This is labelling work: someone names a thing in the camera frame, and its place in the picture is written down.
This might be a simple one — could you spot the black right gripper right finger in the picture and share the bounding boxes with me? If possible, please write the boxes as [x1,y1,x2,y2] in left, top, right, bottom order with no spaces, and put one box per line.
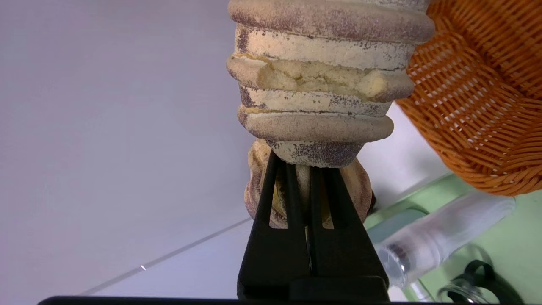
[307,166,389,278]

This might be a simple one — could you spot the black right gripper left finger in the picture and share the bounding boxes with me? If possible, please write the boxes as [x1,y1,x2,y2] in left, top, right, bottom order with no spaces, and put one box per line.
[237,150,313,299]

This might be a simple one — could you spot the glass jar with black holder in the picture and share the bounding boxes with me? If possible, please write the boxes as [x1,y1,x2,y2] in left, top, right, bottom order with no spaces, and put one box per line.
[438,259,523,304]

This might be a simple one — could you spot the twisted brown striped bread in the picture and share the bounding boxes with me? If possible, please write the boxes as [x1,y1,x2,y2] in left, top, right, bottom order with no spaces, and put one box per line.
[227,0,436,229]

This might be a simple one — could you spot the orange wicker basket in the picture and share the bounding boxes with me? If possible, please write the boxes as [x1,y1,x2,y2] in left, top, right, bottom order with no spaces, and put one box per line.
[396,0,542,196]

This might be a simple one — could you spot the white clear-capped bottle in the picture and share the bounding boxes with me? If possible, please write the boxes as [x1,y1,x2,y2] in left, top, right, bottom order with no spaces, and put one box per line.
[375,193,516,288]

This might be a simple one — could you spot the light green plastic tray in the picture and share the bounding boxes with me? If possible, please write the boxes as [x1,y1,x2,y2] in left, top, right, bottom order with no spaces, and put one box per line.
[364,172,542,303]

